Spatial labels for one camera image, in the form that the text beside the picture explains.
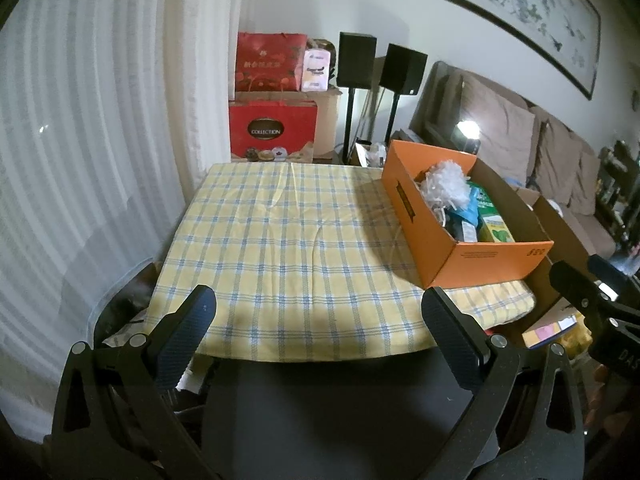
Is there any medium beige cushion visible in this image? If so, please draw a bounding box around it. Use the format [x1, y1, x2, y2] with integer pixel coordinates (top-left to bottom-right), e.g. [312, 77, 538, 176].
[530, 107, 586, 206]

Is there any framed ink painting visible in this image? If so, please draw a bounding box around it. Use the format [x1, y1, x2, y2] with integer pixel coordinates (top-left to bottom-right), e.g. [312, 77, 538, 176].
[440, 0, 602, 101]

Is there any black speaker stand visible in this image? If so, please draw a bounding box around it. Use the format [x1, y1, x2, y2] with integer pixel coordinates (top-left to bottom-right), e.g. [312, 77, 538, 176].
[340, 87, 357, 163]
[384, 94, 401, 144]

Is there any large beige cushion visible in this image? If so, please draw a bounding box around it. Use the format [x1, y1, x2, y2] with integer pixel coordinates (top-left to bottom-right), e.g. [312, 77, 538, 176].
[460, 72, 543, 176]

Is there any white fluffy duster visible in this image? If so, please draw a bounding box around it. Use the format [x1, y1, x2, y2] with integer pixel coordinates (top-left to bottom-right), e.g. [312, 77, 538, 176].
[419, 160, 473, 211]

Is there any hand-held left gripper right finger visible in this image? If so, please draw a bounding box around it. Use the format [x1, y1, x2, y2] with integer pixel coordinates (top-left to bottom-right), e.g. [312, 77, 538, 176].
[421, 286, 586, 480]

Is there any clear bottle with pink cap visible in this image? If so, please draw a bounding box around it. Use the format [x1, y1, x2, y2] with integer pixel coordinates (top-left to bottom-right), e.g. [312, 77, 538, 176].
[452, 220, 481, 244]

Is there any clear plastic bag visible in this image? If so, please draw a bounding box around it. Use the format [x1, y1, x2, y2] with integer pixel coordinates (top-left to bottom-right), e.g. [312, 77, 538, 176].
[356, 142, 389, 166]

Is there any green yellow toothpaste box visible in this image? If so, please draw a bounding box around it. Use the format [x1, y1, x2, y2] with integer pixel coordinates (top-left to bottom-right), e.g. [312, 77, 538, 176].
[470, 185, 516, 244]

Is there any red gift bag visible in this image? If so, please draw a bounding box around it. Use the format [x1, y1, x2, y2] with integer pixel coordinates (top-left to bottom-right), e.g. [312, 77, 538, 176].
[236, 32, 308, 93]

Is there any dark cluttered shelf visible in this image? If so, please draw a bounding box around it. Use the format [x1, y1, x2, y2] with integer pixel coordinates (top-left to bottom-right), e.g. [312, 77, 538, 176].
[595, 142, 640, 257]

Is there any pink yellow paper pack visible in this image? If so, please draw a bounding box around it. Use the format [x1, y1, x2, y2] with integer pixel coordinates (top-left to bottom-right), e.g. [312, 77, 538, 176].
[522, 312, 581, 349]

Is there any red gift box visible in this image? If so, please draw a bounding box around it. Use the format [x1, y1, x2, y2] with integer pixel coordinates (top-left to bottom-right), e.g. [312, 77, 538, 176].
[229, 100, 318, 163]

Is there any black speaker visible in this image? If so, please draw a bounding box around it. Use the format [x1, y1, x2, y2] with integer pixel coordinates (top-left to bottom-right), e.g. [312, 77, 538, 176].
[336, 32, 377, 88]
[378, 44, 428, 96]

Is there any pink white packet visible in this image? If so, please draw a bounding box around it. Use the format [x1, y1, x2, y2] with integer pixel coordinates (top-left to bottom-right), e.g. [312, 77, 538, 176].
[301, 50, 333, 92]

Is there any grey chair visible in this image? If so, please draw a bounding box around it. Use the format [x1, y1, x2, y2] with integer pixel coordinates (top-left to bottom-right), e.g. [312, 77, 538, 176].
[95, 259, 501, 480]

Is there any open brown cardboard box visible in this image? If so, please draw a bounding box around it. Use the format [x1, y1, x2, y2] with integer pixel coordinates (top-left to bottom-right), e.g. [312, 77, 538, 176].
[515, 187, 601, 322]

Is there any white curtain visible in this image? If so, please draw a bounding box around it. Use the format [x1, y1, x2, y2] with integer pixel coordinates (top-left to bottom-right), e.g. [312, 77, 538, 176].
[0, 0, 248, 441]

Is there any orange cardboard box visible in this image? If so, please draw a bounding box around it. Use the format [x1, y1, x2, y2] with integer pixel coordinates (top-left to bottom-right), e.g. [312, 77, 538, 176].
[381, 140, 555, 290]

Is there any bright lamp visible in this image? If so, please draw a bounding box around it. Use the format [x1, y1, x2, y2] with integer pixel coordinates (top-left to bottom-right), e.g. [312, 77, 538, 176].
[456, 120, 481, 154]

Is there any small beige cushion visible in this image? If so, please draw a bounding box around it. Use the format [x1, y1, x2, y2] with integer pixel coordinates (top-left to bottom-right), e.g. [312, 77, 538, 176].
[570, 150, 604, 216]

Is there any yellow checkered tablecloth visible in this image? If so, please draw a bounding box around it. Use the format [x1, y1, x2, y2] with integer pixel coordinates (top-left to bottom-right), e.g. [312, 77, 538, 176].
[150, 162, 538, 363]

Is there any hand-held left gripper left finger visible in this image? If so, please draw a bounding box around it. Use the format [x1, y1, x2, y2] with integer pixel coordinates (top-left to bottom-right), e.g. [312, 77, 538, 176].
[50, 284, 217, 480]

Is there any brown sofa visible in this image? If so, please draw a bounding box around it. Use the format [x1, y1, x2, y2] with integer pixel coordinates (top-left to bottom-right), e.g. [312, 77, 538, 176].
[409, 61, 621, 261]

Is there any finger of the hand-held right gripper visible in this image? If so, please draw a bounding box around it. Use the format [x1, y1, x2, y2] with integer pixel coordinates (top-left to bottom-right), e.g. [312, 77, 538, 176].
[587, 254, 640, 283]
[549, 260, 640, 322]

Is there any blue collapsible funnel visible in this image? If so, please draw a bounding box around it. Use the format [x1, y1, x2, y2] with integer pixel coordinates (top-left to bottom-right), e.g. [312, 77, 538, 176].
[447, 190, 484, 227]

